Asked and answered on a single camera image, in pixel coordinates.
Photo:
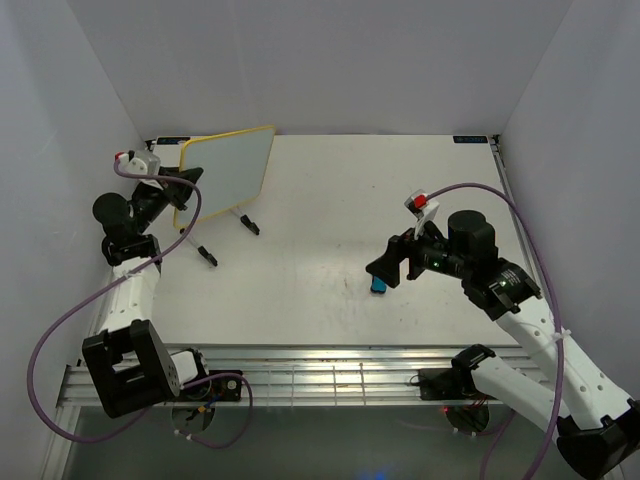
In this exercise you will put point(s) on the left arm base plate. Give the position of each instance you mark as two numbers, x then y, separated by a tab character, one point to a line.
226	387

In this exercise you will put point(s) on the black wire whiteboard stand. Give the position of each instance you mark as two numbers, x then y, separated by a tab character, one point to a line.
213	236

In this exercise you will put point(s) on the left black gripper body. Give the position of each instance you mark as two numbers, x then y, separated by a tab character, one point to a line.
151	202

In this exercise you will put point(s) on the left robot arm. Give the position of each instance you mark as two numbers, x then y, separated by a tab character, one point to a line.
129	364

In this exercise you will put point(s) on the yellow framed whiteboard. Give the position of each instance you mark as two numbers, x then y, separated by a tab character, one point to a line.
234	165

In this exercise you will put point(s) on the left blue table label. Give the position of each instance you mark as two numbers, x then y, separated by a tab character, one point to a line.
172	140

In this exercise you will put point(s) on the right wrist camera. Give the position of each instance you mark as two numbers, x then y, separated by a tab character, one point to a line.
422	208

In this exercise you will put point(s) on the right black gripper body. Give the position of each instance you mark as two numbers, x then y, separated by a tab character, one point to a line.
432	254

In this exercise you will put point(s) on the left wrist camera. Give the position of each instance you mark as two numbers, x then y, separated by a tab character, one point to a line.
141	164

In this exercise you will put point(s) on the right blue table label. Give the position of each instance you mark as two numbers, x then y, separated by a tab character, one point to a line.
470	139

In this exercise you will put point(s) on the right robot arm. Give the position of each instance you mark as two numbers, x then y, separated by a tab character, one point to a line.
594	423

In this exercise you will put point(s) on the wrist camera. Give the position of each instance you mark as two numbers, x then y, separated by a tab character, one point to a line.
422	208
141	164

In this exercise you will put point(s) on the blue table label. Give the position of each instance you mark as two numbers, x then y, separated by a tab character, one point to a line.
470	139
172	140

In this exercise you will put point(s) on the blue whiteboard eraser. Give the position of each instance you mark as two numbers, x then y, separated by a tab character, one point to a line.
378	286

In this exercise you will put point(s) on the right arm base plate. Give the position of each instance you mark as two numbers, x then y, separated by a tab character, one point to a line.
443	384

